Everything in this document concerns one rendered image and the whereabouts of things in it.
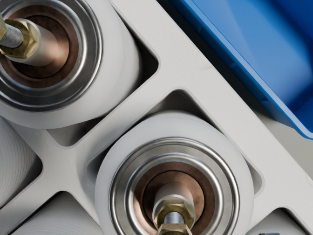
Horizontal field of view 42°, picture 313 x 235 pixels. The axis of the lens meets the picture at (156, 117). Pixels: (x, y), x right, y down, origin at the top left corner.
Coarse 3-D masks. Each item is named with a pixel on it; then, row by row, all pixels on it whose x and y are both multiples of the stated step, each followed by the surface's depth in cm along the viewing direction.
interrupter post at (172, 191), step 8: (168, 184) 23; (176, 184) 23; (160, 192) 22; (168, 192) 21; (176, 192) 21; (184, 192) 22; (160, 200) 21; (184, 200) 21; (192, 200) 22; (192, 208) 21; (152, 216) 21; (192, 224) 21
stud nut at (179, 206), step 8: (168, 200) 20; (176, 200) 20; (160, 208) 20; (168, 208) 20; (176, 208) 20; (184, 208) 20; (160, 216) 20; (184, 216) 20; (192, 216) 20; (160, 224) 20
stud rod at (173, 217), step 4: (172, 212) 20; (176, 212) 20; (168, 216) 19; (172, 216) 19; (176, 216) 19; (180, 216) 19; (164, 220) 19; (168, 220) 19; (172, 220) 18; (176, 220) 18; (180, 220) 19
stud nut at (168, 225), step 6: (162, 228) 16; (168, 228) 16; (174, 228) 16; (180, 228) 16; (186, 228) 16; (156, 234) 17; (162, 234) 16; (168, 234) 16; (174, 234) 16; (180, 234) 16; (186, 234) 16
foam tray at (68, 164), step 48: (144, 0) 30; (144, 48) 41; (192, 48) 30; (144, 96) 31; (192, 96) 31; (48, 144) 31; (96, 144) 31; (240, 144) 30; (48, 192) 31; (288, 192) 30
